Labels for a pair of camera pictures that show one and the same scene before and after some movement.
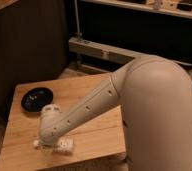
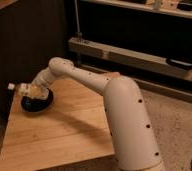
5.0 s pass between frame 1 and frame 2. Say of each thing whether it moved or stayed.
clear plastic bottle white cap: moved
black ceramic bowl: stayed
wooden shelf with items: stayed
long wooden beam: stayed
